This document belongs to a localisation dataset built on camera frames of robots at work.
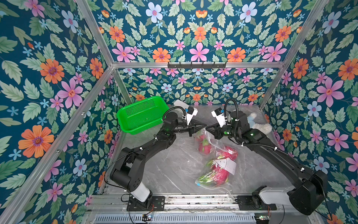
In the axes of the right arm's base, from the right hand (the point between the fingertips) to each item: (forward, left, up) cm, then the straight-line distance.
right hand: (210, 125), depth 74 cm
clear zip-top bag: (-15, -11, -18) cm, 26 cm away
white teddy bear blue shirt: (+26, -44, -28) cm, 58 cm away
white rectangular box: (+38, +22, -20) cm, 48 cm away
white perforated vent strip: (-40, +17, -28) cm, 51 cm away
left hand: (-1, +3, +1) cm, 3 cm away
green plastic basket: (+28, +52, -25) cm, 64 cm away
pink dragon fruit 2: (-8, -11, -16) cm, 21 cm away
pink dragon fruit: (-6, +3, -13) cm, 14 cm away
